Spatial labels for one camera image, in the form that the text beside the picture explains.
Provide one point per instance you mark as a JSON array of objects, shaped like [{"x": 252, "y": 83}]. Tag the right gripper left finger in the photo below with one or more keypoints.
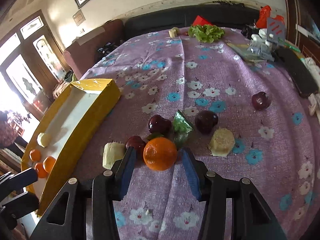
[{"x": 65, "y": 217}]

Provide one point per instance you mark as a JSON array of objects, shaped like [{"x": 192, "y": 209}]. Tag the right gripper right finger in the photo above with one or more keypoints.
[{"x": 252, "y": 218}]

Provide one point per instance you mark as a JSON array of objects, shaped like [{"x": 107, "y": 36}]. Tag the pale sugarcane chunk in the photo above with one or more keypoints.
[
  {"x": 113, "y": 151},
  {"x": 221, "y": 143},
  {"x": 44, "y": 139}
]

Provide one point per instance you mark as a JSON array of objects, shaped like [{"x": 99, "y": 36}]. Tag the dark red plum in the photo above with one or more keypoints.
[
  {"x": 138, "y": 144},
  {"x": 205, "y": 121},
  {"x": 158, "y": 124},
  {"x": 260, "y": 101}
]

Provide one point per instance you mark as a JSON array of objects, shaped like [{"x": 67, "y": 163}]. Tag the orange mandarin with leaf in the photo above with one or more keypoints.
[{"x": 160, "y": 154}]

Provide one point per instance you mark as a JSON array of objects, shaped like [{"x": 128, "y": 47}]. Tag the green foil wrapper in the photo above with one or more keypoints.
[{"x": 181, "y": 128}]

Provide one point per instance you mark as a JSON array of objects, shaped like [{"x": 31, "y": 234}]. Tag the yellow-edged white tray box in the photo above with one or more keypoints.
[{"x": 71, "y": 120}]

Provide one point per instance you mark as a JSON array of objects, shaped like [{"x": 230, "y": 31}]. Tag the white cloth gloves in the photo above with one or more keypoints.
[{"x": 313, "y": 70}]

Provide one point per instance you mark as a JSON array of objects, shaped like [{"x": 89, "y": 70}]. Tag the maroon armchair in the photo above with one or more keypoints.
[{"x": 82, "y": 54}]

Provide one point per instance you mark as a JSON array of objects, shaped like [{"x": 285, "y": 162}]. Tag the black smartphone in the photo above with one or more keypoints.
[{"x": 296, "y": 70}]

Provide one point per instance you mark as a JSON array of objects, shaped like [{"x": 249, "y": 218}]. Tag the clear plastic bag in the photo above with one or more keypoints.
[{"x": 260, "y": 50}]

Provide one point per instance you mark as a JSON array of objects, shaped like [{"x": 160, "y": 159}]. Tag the green lettuce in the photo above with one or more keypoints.
[{"x": 206, "y": 33}]

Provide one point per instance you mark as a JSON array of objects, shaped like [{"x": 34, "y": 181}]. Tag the small pale food piece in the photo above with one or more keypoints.
[{"x": 174, "y": 32}]

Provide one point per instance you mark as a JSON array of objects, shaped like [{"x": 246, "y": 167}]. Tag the red box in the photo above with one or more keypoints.
[{"x": 199, "y": 20}]

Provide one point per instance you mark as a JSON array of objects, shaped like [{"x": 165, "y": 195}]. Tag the black leather sofa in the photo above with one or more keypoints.
[{"x": 223, "y": 15}]

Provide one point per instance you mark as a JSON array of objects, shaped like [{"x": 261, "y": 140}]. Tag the grey slotted spatula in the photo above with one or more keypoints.
[{"x": 275, "y": 31}]

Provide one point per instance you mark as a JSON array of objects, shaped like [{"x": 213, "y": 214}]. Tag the red plastic bag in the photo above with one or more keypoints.
[{"x": 264, "y": 14}]

